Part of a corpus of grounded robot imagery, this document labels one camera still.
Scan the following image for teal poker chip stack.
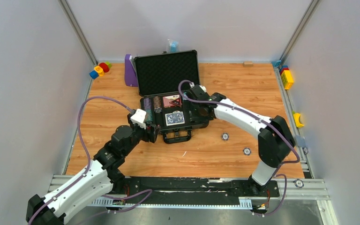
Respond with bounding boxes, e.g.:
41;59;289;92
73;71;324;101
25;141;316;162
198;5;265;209
145;109;154;123

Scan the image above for red triangular card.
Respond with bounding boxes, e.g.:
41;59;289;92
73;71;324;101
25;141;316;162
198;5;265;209
169;97;182;107

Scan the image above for blue playing card deck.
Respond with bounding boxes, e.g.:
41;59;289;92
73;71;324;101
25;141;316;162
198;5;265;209
165;112;185;126

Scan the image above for red playing card deck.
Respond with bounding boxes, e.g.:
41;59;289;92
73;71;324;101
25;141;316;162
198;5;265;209
162;95;181;108

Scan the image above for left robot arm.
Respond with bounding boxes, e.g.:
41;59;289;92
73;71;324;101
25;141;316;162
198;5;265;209
26;122;160;225

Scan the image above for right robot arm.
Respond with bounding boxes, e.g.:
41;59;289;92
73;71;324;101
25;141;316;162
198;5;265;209
182;85;295;196

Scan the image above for black poker set case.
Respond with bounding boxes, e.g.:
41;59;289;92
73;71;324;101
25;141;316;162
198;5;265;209
134;50;209;144

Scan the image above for purple poker chip stack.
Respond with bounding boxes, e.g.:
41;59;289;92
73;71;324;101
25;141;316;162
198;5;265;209
143;98;152;110

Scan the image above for brown poker chip stack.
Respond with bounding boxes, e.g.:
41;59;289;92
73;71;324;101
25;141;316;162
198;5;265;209
153;96;162;110

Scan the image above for purple stand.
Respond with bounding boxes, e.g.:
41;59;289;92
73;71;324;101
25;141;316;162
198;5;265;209
124;54;138;87

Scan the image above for small wooden block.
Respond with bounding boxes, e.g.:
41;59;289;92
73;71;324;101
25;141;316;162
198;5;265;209
243;61;254;67

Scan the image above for light blue bottle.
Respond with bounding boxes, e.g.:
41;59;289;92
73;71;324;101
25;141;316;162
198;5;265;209
167;40;179;53

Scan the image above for coloured toy cylinders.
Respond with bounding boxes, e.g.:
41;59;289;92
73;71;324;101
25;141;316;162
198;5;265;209
89;61;112;80

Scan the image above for yellow red toy brick block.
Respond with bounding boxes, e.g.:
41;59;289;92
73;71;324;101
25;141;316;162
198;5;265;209
279;66;294;90

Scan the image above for yellow curved toy piece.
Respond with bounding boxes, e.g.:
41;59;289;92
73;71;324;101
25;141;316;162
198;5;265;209
292;112;305;128

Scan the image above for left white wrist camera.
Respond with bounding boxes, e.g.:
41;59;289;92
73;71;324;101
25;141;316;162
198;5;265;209
130;109;147;129

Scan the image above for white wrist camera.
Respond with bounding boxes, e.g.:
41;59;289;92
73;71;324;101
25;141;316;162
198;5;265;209
130;109;147;129
197;85;207;92

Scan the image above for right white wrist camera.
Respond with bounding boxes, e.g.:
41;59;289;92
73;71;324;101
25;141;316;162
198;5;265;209
197;85;207;92

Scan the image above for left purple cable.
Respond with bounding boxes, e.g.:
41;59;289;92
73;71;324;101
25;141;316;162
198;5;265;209
28;96;153;225

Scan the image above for purple cable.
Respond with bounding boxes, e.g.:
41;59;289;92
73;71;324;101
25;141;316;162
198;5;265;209
28;96;153;225
178;80;301;217

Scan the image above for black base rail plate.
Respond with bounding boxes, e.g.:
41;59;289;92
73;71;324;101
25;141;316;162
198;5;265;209
111;177;280;197

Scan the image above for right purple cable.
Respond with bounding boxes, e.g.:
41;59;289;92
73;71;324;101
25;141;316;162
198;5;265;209
178;80;301;217

